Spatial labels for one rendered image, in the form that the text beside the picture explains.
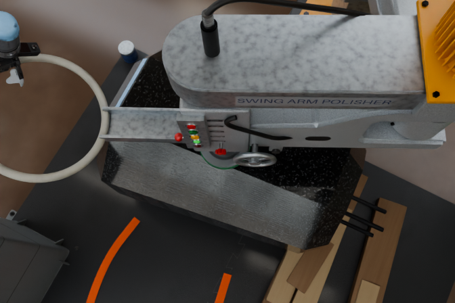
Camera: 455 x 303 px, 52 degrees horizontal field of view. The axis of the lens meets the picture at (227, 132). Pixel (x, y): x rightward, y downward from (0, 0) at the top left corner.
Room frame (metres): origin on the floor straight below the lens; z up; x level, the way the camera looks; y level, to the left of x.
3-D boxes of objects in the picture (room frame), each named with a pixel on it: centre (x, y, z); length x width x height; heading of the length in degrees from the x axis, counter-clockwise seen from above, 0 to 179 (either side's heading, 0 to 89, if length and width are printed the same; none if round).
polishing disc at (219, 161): (0.57, 0.02, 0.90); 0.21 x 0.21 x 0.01
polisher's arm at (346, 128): (0.51, -0.37, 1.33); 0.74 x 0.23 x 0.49; 83
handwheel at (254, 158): (0.44, -0.09, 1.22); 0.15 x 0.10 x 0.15; 83
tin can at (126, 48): (1.49, 0.58, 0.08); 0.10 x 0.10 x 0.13
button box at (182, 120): (0.47, 0.10, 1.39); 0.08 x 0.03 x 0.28; 83
